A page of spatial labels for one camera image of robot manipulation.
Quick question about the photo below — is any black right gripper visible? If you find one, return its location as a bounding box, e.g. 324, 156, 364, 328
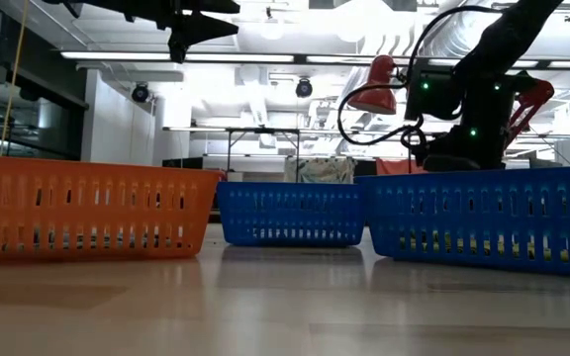
416, 123, 507, 173

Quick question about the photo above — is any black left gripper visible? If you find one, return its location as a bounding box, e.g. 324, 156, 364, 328
74, 0, 241, 64

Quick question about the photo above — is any ceiling light strip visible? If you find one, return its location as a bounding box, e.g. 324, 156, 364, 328
59, 50, 570, 69

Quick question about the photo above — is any orange cloth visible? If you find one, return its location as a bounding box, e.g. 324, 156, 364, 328
376, 157, 428, 177

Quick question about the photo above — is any blue slotted plastic basket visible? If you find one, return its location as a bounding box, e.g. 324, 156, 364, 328
355, 165, 570, 278
215, 180, 367, 248

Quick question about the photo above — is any black ceiling spotlight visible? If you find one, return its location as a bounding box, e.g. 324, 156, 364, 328
295, 77, 314, 99
131, 82, 150, 104

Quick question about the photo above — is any red desk lamp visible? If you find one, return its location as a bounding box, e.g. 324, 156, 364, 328
346, 53, 556, 149

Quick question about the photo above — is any black-legged folding table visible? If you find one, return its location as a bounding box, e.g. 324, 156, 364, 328
225, 126, 302, 183

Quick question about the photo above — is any patterned cloth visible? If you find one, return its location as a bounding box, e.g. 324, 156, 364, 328
283, 156, 358, 184

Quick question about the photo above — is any dark glass window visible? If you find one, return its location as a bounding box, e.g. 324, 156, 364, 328
0, 46, 89, 162

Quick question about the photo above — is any orange slotted plastic basket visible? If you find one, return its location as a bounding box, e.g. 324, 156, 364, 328
0, 154, 225, 264

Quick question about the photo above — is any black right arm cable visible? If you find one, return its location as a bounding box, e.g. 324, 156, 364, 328
336, 4, 504, 149

